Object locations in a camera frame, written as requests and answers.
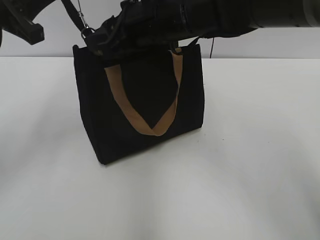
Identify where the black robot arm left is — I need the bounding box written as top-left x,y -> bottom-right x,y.
0,0 -> 54,45

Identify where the black shoulder strap with clasp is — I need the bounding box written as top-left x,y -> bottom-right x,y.
60,0 -> 96,39

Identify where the black canvas tote bag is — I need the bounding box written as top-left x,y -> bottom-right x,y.
73,44 -> 205,165

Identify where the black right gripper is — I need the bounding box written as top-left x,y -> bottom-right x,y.
84,0 -> 189,61

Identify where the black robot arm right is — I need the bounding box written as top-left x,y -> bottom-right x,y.
85,0 -> 320,66

